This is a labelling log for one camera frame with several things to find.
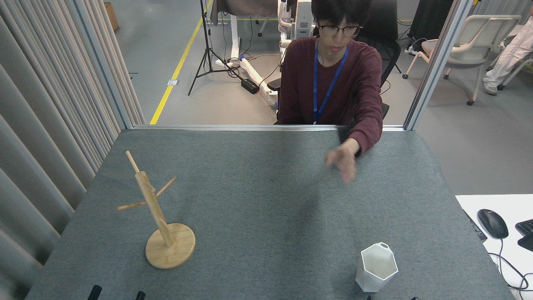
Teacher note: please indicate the white hexagonal cup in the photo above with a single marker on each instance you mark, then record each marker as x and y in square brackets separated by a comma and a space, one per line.
[374, 271]

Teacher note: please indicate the wooden cup rack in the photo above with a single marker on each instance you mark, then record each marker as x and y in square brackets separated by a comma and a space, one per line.
[170, 248]

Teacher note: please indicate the seated person's left hand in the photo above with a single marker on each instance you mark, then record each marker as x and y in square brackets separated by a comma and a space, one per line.
[344, 162]

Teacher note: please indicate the black strip on table edge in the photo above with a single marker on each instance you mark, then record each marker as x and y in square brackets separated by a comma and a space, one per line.
[475, 227]

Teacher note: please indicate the black computer mouse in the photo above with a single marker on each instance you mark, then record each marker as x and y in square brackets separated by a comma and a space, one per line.
[492, 223]

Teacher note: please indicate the black keyboard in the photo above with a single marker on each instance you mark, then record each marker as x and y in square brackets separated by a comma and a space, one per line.
[526, 235]

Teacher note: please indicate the white side table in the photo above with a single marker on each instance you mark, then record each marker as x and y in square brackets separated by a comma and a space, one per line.
[512, 204]

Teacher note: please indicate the grey curtain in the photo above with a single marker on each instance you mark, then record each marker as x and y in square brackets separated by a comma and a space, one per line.
[46, 125]

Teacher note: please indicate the seated person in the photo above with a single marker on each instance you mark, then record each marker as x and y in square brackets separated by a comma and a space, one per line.
[333, 83]

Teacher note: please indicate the black power strip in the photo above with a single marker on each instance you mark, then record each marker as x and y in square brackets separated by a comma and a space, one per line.
[250, 86]

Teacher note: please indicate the white wheeled stand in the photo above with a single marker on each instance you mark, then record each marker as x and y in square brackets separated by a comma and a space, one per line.
[254, 73]

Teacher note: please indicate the person in white suit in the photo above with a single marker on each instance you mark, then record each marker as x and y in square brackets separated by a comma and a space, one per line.
[508, 54]

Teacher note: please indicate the black tripod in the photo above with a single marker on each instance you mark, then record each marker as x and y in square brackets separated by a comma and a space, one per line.
[205, 41]

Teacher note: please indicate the white chair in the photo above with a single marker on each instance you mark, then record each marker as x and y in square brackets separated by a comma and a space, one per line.
[479, 39]

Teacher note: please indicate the black glasses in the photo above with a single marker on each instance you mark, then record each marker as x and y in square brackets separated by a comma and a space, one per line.
[339, 30]

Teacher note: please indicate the black office chair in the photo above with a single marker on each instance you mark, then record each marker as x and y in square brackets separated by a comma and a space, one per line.
[385, 25]

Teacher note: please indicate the cardboard box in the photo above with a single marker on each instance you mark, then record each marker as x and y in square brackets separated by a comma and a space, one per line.
[111, 16]

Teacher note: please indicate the white machine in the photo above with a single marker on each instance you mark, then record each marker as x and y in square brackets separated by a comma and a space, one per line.
[302, 16]

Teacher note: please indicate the silver frame rail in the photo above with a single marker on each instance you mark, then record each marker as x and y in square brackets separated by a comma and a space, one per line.
[233, 127]

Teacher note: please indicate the silver frame post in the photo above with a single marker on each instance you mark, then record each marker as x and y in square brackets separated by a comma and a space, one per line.
[437, 62]
[104, 66]

